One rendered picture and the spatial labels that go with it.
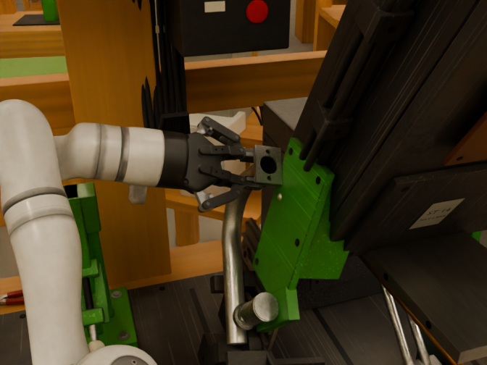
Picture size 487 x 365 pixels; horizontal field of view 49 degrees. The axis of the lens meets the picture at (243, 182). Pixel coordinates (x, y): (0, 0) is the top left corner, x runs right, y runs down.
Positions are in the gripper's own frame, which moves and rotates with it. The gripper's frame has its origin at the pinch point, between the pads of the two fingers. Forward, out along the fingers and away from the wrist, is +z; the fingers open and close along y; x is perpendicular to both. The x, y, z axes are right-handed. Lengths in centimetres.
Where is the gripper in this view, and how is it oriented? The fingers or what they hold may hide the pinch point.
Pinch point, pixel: (255, 169)
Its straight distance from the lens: 75.7
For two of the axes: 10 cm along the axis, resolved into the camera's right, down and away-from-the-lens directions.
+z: 9.2, 1.0, 3.8
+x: -3.9, 2.9, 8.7
